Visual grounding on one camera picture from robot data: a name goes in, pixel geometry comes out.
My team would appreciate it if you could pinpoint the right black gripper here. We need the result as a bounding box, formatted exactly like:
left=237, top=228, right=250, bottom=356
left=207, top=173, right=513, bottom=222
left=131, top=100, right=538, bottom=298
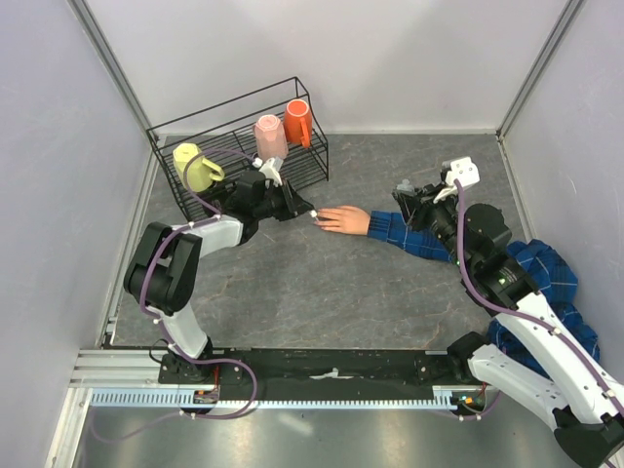
left=394, top=180, right=474, bottom=271

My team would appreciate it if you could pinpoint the orange mug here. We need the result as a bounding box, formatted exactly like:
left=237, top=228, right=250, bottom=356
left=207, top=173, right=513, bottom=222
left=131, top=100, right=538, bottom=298
left=284, top=98, right=312, bottom=148

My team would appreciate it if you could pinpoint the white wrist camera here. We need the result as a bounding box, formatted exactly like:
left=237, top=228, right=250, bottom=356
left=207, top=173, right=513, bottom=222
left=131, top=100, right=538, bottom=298
left=433, top=156, right=481, bottom=204
left=259, top=157, right=284, bottom=186

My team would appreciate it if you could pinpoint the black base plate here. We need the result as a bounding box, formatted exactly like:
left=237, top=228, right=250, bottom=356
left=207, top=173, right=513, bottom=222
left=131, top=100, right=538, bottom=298
left=158, top=348, right=481, bottom=399

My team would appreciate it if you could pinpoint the nail polish bottle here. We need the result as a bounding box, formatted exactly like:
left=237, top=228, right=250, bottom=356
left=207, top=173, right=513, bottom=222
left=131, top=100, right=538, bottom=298
left=395, top=178, right=414, bottom=193

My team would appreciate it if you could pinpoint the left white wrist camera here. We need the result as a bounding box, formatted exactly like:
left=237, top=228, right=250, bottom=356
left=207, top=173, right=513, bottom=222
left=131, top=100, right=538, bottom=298
left=259, top=157, right=284, bottom=186

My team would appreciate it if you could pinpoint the blue plaid cloth pile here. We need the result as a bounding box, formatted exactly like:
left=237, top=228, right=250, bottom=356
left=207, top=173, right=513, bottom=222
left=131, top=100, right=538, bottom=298
left=487, top=239, right=601, bottom=378

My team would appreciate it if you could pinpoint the yellow faceted mug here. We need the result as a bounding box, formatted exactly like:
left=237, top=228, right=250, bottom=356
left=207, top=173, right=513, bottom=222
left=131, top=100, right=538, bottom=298
left=173, top=142, right=225, bottom=193

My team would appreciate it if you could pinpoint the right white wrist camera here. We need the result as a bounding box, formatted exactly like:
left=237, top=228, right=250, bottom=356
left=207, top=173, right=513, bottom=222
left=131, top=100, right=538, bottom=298
left=433, top=156, right=481, bottom=204

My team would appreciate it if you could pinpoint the pink mug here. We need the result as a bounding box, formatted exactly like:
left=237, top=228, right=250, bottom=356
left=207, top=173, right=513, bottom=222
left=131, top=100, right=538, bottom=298
left=253, top=114, right=289, bottom=161

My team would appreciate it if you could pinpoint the light blue cable duct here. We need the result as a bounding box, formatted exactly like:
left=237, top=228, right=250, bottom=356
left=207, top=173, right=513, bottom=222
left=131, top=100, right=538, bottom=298
left=91, top=388, right=486, bottom=410

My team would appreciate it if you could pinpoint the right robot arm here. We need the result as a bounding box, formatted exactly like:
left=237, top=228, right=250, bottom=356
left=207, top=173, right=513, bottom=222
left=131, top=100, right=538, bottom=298
left=392, top=184, right=623, bottom=467

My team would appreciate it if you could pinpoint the black wire dish rack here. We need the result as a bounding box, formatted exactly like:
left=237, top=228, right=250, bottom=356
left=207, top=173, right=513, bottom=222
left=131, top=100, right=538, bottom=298
left=145, top=76, right=311, bottom=221

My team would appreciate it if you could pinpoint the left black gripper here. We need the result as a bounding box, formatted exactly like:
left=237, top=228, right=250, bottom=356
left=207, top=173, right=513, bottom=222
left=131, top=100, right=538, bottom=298
left=253, top=178, right=313, bottom=222

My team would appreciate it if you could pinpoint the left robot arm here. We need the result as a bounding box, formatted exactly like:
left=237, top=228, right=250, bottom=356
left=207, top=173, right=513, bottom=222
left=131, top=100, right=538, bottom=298
left=123, top=171, right=315, bottom=383

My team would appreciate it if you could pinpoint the blue plaid sleeve forearm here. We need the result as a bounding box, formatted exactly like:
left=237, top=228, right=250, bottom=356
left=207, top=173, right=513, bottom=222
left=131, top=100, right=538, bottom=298
left=367, top=211, right=451, bottom=262

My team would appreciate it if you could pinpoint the mannequin hand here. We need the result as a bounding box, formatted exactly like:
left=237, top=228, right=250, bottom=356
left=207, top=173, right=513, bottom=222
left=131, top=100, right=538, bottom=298
left=315, top=206, right=371, bottom=236

